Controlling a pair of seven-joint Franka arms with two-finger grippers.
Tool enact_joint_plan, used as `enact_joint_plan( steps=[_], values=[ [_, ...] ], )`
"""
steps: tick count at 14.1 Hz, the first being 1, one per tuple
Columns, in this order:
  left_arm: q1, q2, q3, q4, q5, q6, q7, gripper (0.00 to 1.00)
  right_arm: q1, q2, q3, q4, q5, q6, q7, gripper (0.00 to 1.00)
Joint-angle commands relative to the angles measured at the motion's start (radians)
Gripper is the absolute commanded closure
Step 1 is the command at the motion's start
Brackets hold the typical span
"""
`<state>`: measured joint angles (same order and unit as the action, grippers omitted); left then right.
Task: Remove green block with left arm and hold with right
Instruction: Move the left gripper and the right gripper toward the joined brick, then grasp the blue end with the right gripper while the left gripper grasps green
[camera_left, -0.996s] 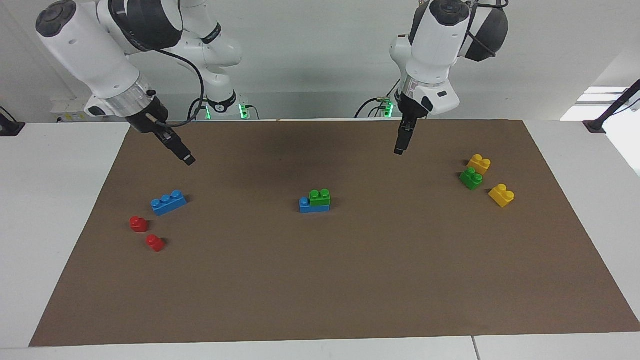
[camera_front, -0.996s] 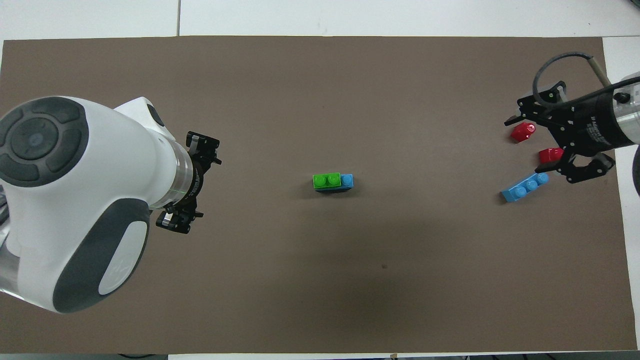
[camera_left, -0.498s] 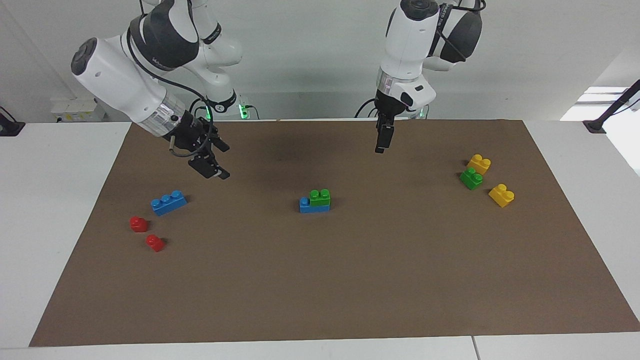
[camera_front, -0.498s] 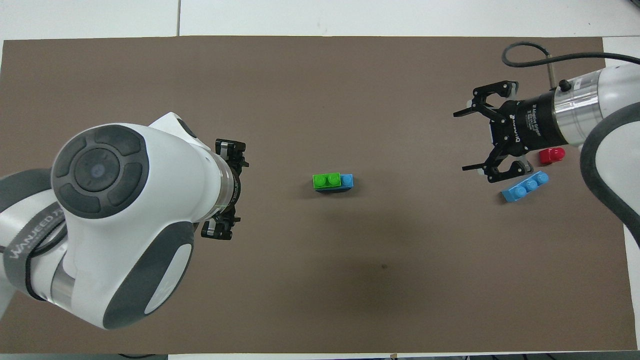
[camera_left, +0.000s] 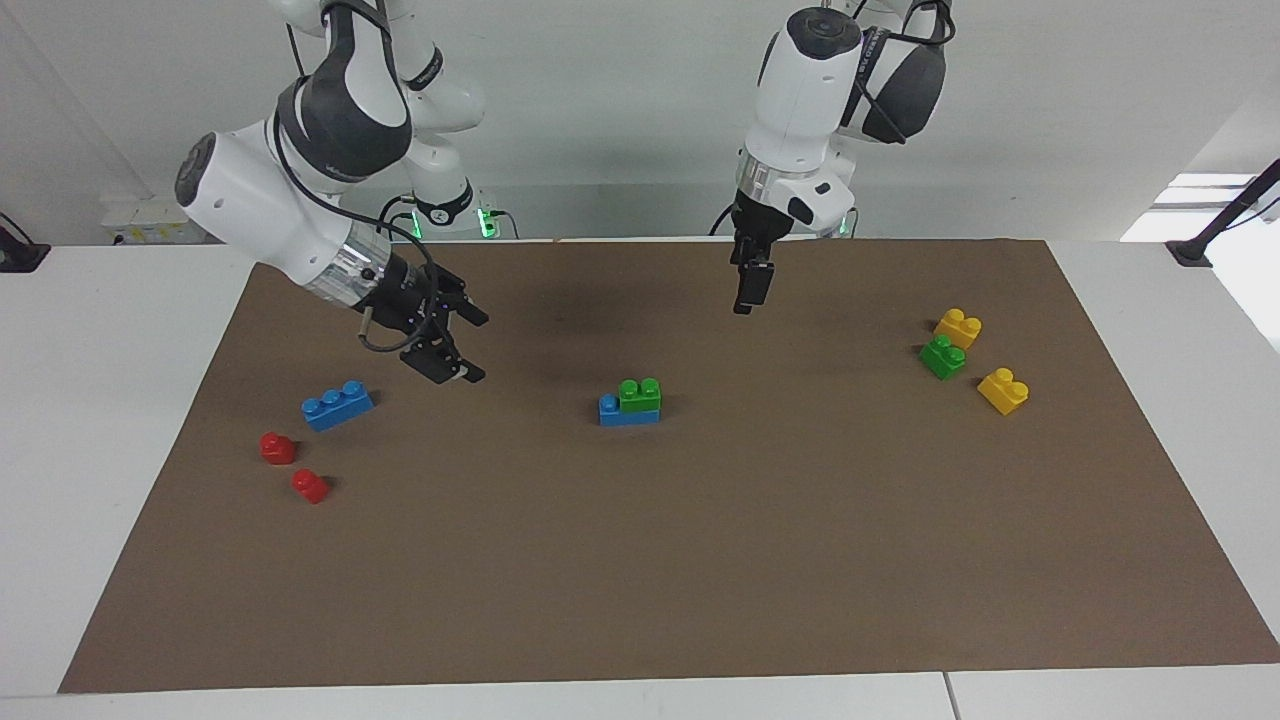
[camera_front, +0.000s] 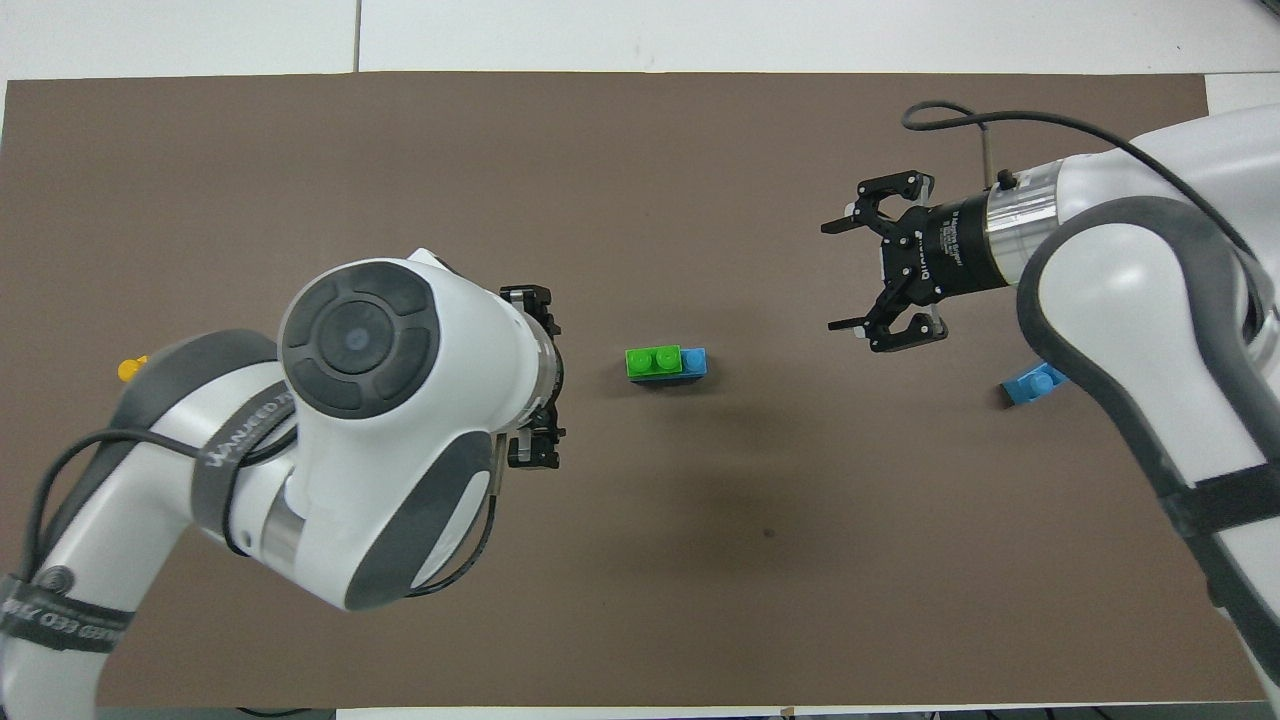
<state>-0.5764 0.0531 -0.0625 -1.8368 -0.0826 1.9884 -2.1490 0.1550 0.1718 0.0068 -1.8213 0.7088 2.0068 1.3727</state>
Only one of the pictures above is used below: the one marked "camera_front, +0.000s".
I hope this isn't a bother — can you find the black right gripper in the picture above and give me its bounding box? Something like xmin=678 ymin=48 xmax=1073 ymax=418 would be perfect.
xmin=822 ymin=172 xmax=1007 ymax=355

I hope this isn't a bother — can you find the green two-stud toy block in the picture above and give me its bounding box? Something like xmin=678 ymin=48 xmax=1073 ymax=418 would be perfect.
xmin=625 ymin=345 xmax=684 ymax=381

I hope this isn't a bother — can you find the blue three-stud toy block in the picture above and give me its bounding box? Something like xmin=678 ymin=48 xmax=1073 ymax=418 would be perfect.
xmin=1000 ymin=363 xmax=1069 ymax=408
xmin=635 ymin=347 xmax=709 ymax=387

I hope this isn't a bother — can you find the brown table mat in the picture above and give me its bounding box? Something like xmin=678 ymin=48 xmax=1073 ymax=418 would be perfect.
xmin=0 ymin=72 xmax=1267 ymax=709

